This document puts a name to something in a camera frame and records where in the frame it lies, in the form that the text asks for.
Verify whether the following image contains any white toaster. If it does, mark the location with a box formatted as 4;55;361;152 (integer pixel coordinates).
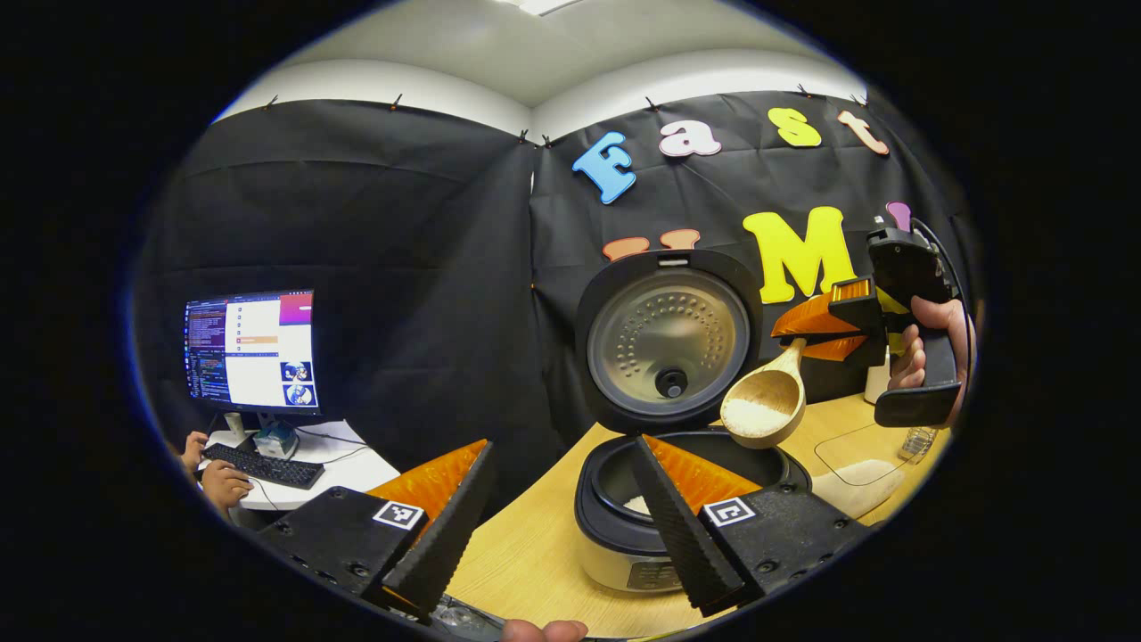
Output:
863;352;892;404

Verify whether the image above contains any small teal box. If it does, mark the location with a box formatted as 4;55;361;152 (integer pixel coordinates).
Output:
254;421;300;460

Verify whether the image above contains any wooden spoon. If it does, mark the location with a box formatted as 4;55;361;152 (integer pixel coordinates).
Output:
720;337;809;449

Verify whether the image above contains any clear wire chopstick holder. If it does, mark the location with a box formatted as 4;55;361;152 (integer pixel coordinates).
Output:
899;426;939;465

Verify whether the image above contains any black keyboard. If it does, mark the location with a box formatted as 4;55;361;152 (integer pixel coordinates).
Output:
203;443;325;490

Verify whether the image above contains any silver black rice cooker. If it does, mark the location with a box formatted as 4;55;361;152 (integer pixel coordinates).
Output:
573;250;814;594

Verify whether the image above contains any white side desk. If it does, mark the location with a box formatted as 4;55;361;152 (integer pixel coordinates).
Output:
205;419;402;511

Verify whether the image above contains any computer monitor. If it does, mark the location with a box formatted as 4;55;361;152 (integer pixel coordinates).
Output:
185;288;322;438

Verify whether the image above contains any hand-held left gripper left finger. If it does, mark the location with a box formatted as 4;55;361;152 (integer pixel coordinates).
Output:
259;439;497;623

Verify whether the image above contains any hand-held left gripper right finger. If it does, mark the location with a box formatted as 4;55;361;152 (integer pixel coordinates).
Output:
631;435;870;618

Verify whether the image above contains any clear tray of rice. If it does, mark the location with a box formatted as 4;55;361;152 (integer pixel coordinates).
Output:
811;424;907;520

